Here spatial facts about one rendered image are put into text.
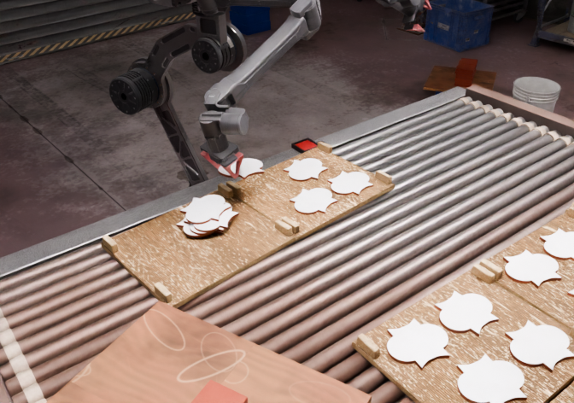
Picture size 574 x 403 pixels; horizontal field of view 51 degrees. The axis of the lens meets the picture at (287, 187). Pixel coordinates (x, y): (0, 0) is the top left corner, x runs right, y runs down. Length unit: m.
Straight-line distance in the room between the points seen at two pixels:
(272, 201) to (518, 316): 0.76
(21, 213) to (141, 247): 2.16
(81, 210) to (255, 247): 2.16
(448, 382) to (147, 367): 0.60
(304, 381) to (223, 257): 0.55
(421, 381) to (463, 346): 0.14
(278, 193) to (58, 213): 2.07
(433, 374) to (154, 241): 0.82
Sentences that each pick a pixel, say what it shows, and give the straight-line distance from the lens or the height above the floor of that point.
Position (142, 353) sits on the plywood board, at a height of 1.04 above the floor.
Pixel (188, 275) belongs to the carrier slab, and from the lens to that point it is 1.56.
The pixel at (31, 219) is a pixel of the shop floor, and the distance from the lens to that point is 3.71.
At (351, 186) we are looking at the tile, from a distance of 1.87.
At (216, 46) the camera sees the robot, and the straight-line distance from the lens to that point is 2.37.
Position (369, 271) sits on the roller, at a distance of 1.58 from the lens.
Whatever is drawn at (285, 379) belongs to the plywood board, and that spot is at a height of 1.04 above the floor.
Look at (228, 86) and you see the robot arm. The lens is 1.66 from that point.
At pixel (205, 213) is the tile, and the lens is 1.70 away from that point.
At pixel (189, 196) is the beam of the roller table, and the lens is 1.91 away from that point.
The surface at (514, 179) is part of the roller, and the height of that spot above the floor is 0.92.
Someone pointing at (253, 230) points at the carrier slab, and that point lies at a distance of 1.70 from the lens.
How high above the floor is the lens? 1.93
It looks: 32 degrees down
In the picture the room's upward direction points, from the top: 1 degrees counter-clockwise
